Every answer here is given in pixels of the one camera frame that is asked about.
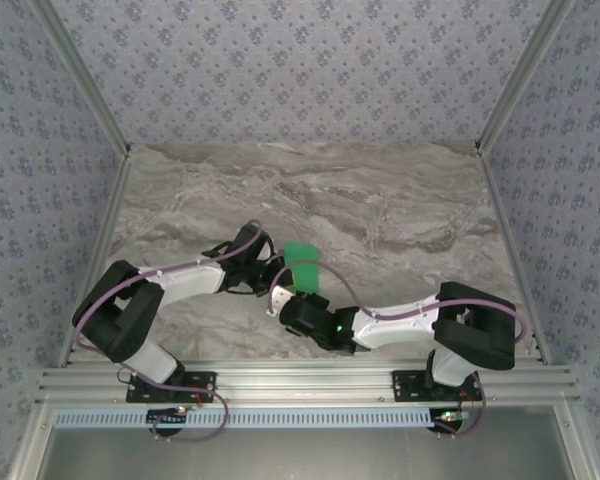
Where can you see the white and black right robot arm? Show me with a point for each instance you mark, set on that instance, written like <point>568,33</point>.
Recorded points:
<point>395,320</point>

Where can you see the small circuit board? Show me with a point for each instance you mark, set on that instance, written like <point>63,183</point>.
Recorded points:
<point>450,416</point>
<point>165,416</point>

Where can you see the aluminium cross beam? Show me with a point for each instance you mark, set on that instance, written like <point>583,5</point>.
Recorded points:
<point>300,382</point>

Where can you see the aluminium frame post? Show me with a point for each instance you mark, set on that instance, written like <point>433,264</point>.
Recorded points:
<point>87,85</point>
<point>522,75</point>

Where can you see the grey metal panel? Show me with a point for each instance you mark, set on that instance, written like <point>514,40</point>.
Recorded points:
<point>300,457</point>

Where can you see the aluminium side rail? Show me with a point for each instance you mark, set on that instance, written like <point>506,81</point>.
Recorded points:
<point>100,245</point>
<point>505,225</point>

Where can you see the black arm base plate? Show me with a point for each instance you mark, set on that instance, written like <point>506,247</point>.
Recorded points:
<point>205,387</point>
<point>405,387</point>

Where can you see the aluminium lower frame rail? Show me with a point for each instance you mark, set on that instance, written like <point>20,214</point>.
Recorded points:
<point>575,440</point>
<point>32,440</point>

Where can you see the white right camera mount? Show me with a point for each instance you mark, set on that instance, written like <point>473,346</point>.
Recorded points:
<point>278,300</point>

